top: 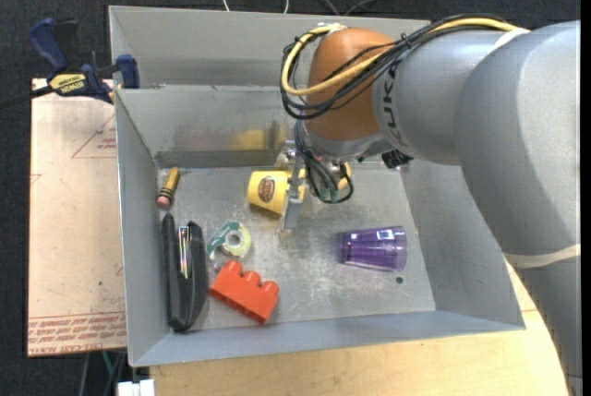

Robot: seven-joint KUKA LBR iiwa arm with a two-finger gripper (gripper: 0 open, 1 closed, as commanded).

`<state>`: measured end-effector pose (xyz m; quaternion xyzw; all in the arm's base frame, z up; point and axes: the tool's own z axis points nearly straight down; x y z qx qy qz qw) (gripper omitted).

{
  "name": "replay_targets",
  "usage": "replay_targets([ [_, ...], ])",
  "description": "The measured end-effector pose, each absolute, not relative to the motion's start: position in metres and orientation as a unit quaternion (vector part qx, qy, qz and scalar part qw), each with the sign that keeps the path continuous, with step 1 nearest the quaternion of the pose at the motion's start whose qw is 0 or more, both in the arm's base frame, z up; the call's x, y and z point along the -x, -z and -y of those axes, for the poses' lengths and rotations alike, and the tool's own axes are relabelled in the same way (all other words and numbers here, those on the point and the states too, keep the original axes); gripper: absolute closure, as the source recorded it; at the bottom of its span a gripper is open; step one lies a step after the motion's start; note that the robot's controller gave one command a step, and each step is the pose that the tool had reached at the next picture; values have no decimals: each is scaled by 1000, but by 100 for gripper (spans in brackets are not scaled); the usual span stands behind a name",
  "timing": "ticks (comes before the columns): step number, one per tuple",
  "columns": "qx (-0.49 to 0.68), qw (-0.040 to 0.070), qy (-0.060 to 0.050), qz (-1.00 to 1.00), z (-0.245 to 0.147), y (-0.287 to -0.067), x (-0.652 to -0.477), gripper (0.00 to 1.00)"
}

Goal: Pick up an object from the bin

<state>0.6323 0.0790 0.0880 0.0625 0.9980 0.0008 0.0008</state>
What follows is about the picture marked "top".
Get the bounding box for orange toy building brick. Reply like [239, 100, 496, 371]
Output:
[209, 259, 281, 325]

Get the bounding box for black soft case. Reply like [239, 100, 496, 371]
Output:
[161, 212, 210, 333]

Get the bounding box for green clear tape dispenser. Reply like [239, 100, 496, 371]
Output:
[205, 221, 254, 260]

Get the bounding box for brass pencil-shaped pink eraser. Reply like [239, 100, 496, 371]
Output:
[155, 166, 182, 210]

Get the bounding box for clear purple plastic cup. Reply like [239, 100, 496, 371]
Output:
[341, 225, 409, 273]

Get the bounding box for yellow printed cup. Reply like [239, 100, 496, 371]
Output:
[247, 168, 308, 217]

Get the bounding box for brown cardboard board, red print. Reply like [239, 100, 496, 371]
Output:
[27, 78, 128, 358]

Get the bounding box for grey metal bin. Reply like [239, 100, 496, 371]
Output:
[108, 5, 527, 368]

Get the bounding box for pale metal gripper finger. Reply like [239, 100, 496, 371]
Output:
[280, 175, 307, 233]

